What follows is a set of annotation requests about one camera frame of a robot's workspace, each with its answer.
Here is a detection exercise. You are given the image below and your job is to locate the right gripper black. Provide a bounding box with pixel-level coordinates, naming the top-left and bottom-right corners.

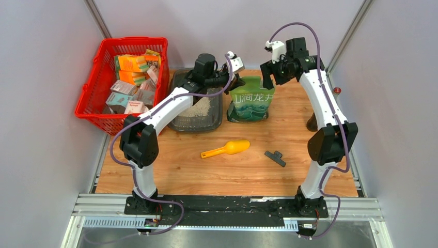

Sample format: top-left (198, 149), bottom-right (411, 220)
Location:
top-left (260, 54), bottom-right (295, 90)

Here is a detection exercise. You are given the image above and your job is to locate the green litter bag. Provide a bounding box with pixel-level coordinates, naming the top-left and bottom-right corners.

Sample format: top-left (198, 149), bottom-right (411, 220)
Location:
top-left (226, 76), bottom-right (275, 123)

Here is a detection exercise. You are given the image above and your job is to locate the black bag clip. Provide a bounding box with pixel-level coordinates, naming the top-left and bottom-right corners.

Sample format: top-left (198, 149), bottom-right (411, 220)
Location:
top-left (264, 150), bottom-right (286, 167)

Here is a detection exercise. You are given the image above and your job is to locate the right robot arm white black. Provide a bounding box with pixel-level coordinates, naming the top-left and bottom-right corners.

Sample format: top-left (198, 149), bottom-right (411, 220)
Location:
top-left (260, 37), bottom-right (358, 216)

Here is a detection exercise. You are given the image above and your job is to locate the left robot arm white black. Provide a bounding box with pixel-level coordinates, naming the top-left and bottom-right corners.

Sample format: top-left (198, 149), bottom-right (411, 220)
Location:
top-left (119, 51), bottom-right (245, 214)

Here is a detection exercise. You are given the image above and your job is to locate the grey litter box tray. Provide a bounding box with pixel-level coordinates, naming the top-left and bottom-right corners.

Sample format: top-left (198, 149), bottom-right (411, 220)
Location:
top-left (167, 68), bottom-right (224, 133)

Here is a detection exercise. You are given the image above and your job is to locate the white pink sponge box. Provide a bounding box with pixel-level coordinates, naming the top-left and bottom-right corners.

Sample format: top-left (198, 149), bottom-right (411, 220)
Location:
top-left (124, 100), bottom-right (149, 114)

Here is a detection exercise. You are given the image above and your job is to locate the pink grey box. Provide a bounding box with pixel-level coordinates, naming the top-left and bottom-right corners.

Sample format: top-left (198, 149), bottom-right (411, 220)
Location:
top-left (110, 80), bottom-right (138, 96)

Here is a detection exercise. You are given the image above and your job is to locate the teal grey box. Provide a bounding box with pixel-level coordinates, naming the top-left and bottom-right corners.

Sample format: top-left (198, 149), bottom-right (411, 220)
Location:
top-left (105, 92), bottom-right (133, 114)

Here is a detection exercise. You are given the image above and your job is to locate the yellow plastic scoop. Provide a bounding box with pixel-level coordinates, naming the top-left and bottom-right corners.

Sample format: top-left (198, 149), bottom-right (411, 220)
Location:
top-left (200, 139), bottom-right (251, 159)

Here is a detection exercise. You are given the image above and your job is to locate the dark cola bottle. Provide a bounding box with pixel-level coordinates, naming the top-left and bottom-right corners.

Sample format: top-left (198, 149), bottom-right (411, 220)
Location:
top-left (306, 87), bottom-right (342, 133)

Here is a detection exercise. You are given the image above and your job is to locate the yellow patterned packet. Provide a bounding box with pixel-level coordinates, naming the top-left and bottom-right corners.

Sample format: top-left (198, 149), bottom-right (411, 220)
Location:
top-left (143, 49), bottom-right (162, 69)

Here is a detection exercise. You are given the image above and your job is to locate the orange sponge pack lower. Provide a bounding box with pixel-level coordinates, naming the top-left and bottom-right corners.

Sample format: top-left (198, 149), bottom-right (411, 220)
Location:
top-left (116, 70), bottom-right (147, 86)

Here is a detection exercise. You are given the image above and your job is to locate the orange sponge pack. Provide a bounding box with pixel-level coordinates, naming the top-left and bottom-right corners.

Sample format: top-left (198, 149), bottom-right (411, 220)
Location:
top-left (114, 54), bottom-right (149, 72)
top-left (116, 70), bottom-right (147, 86)

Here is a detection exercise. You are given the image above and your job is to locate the orange sponge pack upper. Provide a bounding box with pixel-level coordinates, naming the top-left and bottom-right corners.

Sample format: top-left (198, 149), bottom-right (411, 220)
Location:
top-left (114, 54), bottom-right (149, 72)

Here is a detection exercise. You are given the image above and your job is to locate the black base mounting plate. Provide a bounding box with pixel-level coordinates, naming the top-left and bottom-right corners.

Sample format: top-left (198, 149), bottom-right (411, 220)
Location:
top-left (124, 195), bottom-right (328, 227)

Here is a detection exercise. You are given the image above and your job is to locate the red plastic shopping basket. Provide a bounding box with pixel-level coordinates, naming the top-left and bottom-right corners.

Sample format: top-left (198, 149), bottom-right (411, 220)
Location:
top-left (75, 37), bottom-right (169, 135)

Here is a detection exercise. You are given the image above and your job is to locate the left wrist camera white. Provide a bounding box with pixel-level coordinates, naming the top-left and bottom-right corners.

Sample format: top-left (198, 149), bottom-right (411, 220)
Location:
top-left (225, 51), bottom-right (245, 75)

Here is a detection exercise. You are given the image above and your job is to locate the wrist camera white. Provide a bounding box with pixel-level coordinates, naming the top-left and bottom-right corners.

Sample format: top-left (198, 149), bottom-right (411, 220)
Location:
top-left (225, 51), bottom-right (245, 75)
top-left (265, 41), bottom-right (287, 64)

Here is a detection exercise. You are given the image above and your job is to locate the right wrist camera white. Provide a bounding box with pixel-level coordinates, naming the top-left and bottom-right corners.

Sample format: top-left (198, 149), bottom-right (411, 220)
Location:
top-left (265, 41), bottom-right (287, 64)

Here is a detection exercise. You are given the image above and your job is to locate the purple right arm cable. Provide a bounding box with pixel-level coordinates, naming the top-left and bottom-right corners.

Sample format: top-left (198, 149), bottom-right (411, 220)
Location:
top-left (268, 22), bottom-right (350, 240)

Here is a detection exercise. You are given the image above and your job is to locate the aluminium frame rail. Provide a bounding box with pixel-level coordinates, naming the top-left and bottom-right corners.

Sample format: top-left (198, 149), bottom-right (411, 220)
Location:
top-left (62, 194), bottom-right (393, 247)

